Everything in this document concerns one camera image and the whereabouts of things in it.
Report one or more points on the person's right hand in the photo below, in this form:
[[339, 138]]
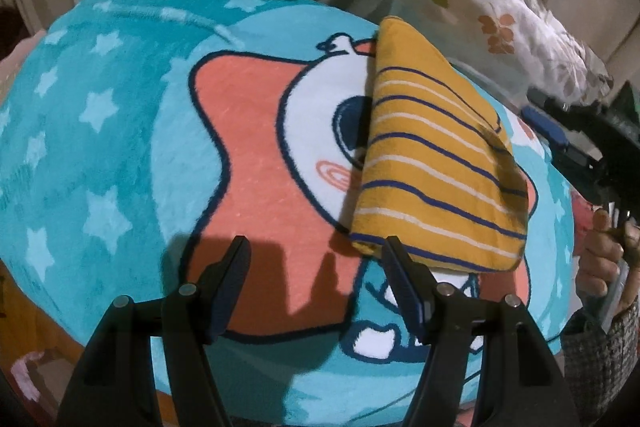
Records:
[[600, 257]]

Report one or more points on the person's right forearm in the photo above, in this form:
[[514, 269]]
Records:
[[600, 357]]

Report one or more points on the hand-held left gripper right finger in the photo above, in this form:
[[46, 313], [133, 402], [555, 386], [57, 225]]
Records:
[[407, 307]]

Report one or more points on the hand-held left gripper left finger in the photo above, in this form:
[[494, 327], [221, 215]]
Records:
[[227, 302]]

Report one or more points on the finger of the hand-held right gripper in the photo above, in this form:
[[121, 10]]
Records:
[[562, 107], [545, 127]]

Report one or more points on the orange patterned bedsheet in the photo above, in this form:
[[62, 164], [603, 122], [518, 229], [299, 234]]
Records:
[[55, 372]]

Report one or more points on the teal star printed blanket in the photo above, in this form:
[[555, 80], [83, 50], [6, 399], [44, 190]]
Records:
[[125, 147]]

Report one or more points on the yellow striped small shirt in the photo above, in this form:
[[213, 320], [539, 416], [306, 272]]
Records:
[[430, 147]]

